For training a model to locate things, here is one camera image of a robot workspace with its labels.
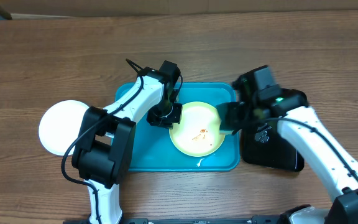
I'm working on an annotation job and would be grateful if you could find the green yellow sponge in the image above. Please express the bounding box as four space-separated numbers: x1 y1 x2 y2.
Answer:
216 102 239 135

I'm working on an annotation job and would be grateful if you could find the green rimmed plate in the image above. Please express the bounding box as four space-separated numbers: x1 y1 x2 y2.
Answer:
169 101 225 157

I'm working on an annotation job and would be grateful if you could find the white plate with red smears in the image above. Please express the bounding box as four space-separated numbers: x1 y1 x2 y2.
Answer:
39 100 89 156

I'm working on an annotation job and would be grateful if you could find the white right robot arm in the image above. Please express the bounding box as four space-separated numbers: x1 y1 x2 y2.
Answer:
217 88 358 223

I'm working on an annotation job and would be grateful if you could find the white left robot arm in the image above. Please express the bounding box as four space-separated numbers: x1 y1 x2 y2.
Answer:
67 67 183 223

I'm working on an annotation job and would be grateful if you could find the black rectangular tray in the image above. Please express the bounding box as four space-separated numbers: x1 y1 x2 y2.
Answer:
240 93 305 172

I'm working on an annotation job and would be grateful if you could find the teal plastic tray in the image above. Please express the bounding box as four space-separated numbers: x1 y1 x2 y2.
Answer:
129 83 240 172

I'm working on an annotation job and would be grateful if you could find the white foam spill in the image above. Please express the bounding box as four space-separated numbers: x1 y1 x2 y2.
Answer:
196 157 204 167

